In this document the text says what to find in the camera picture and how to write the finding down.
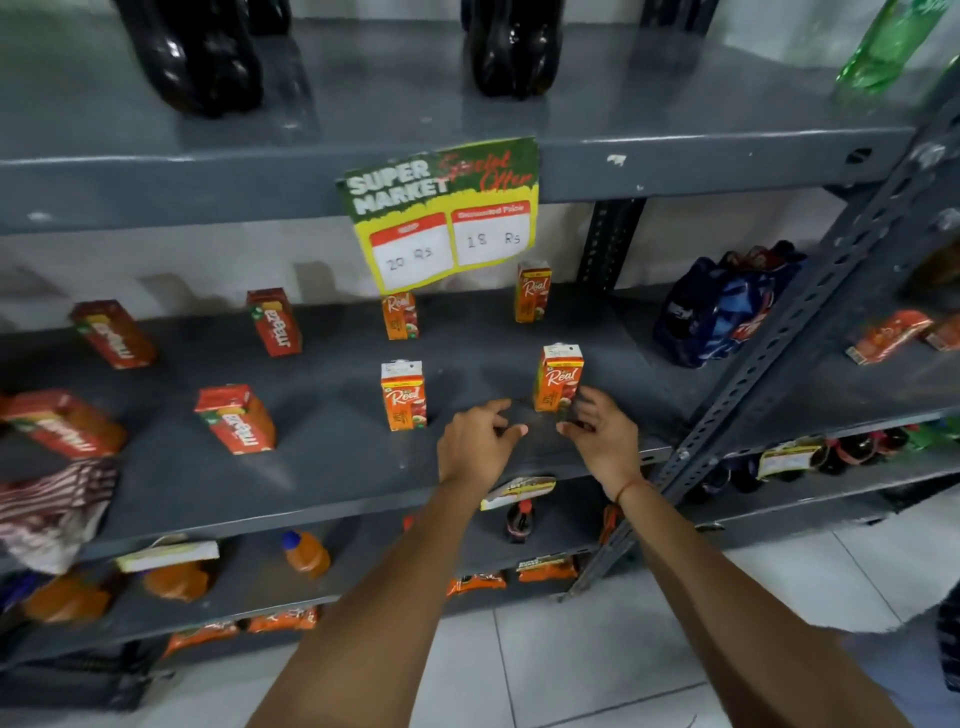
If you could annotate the person's right thumb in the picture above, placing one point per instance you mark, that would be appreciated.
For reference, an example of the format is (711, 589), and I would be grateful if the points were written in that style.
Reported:
(573, 429)

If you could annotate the person's right forearm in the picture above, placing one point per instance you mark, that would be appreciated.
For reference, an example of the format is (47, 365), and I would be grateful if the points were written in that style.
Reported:
(735, 630)

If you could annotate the green drink bottles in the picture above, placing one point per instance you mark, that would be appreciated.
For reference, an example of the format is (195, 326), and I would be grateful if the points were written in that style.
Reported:
(934, 433)

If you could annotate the red white striped bag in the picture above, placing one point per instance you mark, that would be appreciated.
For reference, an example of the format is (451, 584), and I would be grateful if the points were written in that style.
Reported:
(52, 514)

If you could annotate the pile of blue snack packets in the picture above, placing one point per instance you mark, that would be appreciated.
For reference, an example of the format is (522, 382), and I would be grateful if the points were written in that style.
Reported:
(716, 311)

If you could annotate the orange juice carton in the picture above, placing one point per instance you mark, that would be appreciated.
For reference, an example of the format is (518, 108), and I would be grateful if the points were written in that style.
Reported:
(400, 316)
(556, 379)
(533, 292)
(403, 397)

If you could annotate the person's right hand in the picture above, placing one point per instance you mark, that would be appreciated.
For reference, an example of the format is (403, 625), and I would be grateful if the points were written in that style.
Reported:
(611, 450)

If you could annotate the person's left thumb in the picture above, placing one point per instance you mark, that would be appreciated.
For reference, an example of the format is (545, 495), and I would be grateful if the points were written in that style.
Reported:
(510, 433)

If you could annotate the person's left forearm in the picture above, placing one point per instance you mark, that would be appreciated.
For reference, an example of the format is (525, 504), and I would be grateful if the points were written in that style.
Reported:
(390, 622)

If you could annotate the yellow white shelf price tag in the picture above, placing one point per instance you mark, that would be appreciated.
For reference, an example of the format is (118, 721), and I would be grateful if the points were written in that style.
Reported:
(166, 556)
(517, 491)
(787, 459)

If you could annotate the person's left hand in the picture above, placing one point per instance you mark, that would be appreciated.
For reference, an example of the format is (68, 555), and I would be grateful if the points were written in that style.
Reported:
(469, 446)

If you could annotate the orange drink bottle blue cap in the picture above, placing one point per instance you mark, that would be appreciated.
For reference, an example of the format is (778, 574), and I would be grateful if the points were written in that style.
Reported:
(306, 553)

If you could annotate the orange snack packet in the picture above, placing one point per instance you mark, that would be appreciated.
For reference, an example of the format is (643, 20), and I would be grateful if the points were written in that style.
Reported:
(889, 336)
(946, 334)

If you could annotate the green plastic bottle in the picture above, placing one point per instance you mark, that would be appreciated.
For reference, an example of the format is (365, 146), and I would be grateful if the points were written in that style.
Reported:
(889, 45)

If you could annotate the small orange drink bottle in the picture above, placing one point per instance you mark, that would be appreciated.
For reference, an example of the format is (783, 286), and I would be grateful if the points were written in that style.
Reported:
(610, 523)

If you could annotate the green yellow price sign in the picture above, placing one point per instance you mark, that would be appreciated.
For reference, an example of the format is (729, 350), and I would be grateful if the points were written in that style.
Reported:
(442, 214)

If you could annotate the red juice carton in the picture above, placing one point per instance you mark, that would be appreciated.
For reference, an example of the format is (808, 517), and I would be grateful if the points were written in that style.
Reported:
(274, 322)
(236, 420)
(114, 335)
(64, 424)

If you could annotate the grey metal side rack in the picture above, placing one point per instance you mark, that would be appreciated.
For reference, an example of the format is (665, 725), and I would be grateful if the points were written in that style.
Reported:
(862, 394)

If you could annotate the small dark drink bottle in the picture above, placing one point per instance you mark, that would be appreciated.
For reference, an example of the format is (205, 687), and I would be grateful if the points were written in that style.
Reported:
(520, 521)

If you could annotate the red thread wrist band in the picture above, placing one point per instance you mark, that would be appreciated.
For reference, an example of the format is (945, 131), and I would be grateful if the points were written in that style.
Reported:
(630, 486)

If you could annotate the orange noodle packet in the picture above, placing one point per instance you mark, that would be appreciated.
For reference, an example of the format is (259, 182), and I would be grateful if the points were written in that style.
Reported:
(201, 637)
(476, 583)
(283, 620)
(547, 568)

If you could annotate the row of dark drink bottles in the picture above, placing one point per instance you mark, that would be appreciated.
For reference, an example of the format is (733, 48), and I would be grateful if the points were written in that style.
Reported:
(855, 450)

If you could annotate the dark cola bottle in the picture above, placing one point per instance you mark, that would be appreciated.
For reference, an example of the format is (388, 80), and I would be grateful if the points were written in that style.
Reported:
(199, 56)
(514, 49)

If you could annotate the grey metal shelf rack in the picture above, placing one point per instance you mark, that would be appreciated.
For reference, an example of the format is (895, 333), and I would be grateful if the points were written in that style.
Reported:
(315, 457)

